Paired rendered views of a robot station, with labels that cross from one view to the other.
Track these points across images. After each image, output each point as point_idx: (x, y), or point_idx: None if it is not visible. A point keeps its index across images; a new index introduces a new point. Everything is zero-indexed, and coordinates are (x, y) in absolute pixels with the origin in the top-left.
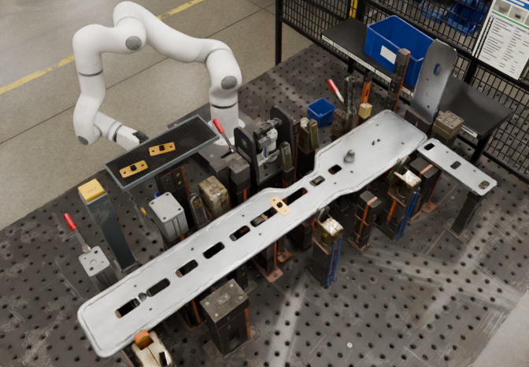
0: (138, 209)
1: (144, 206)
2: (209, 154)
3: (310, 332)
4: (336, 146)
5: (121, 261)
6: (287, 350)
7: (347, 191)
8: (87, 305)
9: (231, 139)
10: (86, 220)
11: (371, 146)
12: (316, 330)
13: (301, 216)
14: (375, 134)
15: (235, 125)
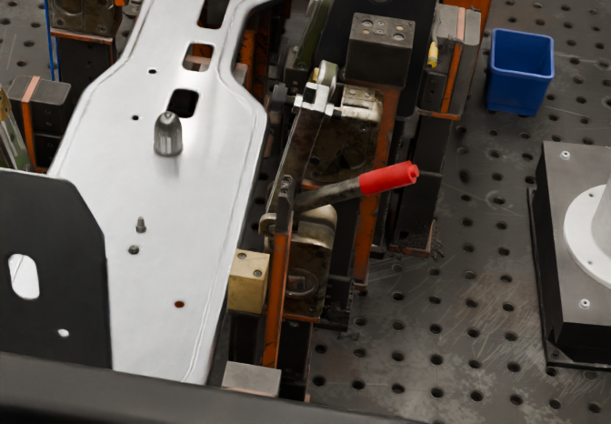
0: (560, 56)
1: (560, 65)
2: (573, 157)
3: (37, 57)
4: (235, 161)
5: None
6: None
7: (105, 71)
8: None
9: (585, 221)
10: None
11: (139, 215)
12: (28, 65)
13: None
14: (157, 266)
15: (605, 210)
